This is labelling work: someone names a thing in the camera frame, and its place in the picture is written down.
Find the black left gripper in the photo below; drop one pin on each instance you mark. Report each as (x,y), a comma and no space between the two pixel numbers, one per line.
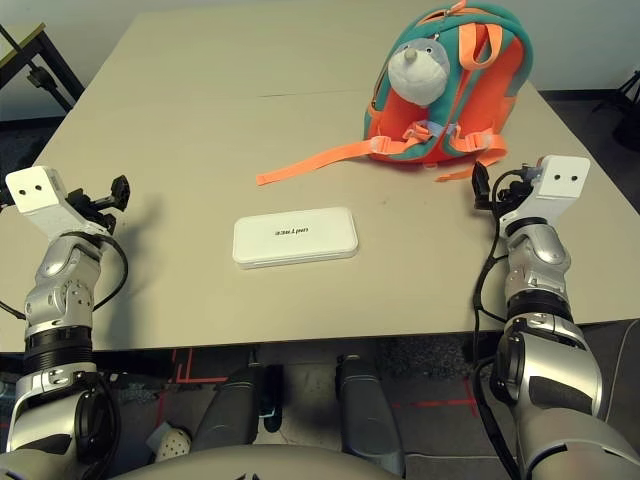
(92,210)

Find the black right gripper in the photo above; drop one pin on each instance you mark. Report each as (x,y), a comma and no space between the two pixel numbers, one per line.
(510,195)

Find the orange and teal backpack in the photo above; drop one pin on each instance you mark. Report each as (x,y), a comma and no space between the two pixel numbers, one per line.
(490,100)

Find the grey and white plush toy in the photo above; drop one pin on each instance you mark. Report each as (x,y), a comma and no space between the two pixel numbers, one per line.
(415,75)

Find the white plastic pencil case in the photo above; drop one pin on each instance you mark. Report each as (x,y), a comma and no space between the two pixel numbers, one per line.
(295,245)

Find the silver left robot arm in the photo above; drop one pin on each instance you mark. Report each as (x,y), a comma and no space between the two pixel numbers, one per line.
(55,300)

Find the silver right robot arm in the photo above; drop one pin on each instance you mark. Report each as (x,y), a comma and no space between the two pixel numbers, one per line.
(540,260)

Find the black framed side table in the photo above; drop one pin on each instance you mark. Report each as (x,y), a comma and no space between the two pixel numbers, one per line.
(64,70)

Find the black tripod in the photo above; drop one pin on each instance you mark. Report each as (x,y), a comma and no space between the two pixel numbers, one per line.
(629,131)

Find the grey left robot leg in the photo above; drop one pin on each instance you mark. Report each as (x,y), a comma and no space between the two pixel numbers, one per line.
(225,410)

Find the grey robot leg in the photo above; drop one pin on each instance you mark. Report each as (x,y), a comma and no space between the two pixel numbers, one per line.
(365,410)
(225,410)

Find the grey right robot leg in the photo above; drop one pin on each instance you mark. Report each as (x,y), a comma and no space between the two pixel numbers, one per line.
(365,410)

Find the white perforated shoe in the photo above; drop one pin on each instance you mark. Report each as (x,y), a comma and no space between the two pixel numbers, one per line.
(172,442)

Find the grey robot torso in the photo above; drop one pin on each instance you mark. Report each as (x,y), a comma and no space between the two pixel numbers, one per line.
(280,465)

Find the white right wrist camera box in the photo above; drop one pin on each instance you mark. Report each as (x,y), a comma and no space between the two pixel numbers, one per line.
(560,180)

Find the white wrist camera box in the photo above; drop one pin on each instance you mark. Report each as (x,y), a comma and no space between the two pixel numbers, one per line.
(560,180)
(35,192)

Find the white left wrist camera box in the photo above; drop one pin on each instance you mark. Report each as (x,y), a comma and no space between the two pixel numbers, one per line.
(35,192)

